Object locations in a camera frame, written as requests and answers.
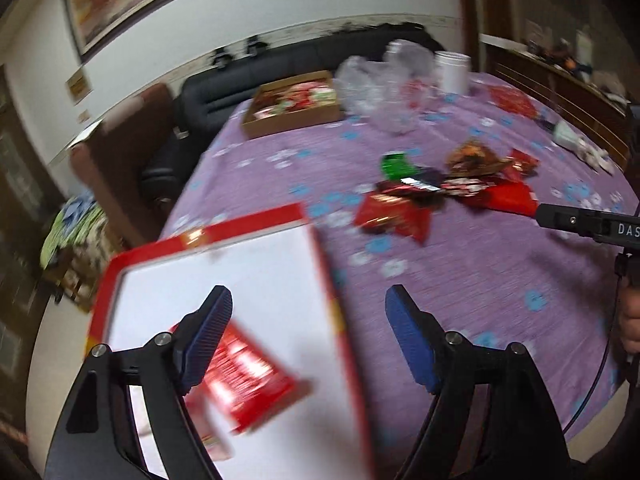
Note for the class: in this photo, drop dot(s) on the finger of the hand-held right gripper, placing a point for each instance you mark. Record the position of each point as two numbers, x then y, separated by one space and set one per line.
560 217

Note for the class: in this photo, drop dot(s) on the black device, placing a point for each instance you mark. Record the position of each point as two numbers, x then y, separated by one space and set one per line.
222 56
256 46

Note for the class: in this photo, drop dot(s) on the red white snack packet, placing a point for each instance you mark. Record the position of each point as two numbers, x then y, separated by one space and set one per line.
212 435

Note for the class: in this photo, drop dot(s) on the black leather sofa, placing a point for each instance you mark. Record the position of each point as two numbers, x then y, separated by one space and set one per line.
280 60

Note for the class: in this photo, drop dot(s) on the large red snack packet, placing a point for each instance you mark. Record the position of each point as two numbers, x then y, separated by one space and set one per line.
505 197

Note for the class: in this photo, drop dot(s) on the pile of assorted wrapped snacks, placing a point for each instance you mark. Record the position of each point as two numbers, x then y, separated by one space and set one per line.
297 96

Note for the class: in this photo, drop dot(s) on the dark red snack packet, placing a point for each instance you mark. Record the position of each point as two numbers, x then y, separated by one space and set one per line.
395 189

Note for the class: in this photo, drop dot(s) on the brown armchair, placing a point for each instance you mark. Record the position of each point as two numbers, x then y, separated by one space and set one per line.
125 160

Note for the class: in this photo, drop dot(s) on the green candy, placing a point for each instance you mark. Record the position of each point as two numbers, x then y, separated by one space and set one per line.
396 165

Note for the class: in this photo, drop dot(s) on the white plastic jar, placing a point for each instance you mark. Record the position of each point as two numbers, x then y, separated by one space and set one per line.
452 72

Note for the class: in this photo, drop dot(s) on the white crumpled object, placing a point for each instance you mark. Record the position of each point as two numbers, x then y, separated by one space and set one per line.
582 145

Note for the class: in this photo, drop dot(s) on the purple floral tablecloth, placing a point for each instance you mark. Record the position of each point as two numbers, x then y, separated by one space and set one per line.
500 270

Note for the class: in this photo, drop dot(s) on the red gold snack packet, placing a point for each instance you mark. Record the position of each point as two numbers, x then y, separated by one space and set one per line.
385 212

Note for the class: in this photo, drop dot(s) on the green floral cloth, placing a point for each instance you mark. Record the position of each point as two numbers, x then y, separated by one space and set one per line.
75 230

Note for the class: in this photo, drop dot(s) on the person's right hand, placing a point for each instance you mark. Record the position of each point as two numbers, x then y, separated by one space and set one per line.
632 320

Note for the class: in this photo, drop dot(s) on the brown gold snack packet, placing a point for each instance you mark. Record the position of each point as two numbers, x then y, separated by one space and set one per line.
475 157

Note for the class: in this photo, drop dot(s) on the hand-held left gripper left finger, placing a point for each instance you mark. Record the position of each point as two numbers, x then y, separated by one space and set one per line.
210 330

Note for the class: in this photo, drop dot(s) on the red rimmed white box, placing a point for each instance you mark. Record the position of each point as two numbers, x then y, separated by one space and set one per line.
240 265

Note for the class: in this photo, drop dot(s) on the small gold wall plaque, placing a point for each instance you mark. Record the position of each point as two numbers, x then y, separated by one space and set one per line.
79 87

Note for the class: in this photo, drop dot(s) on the dark purple snack packet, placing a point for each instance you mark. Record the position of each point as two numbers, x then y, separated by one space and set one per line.
425 177

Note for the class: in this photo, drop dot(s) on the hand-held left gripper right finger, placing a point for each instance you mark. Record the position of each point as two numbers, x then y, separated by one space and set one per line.
407 335

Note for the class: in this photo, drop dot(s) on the clear plastic bag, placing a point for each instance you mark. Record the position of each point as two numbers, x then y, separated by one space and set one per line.
380 95

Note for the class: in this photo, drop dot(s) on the small red snack packet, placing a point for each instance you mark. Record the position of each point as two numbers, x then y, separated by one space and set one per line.
525 161

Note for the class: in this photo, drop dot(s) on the brown cardboard box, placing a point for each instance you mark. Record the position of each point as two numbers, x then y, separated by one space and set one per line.
300 122

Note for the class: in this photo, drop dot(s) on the red patterned mesh bag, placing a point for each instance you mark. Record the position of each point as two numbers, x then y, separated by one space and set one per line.
512 100

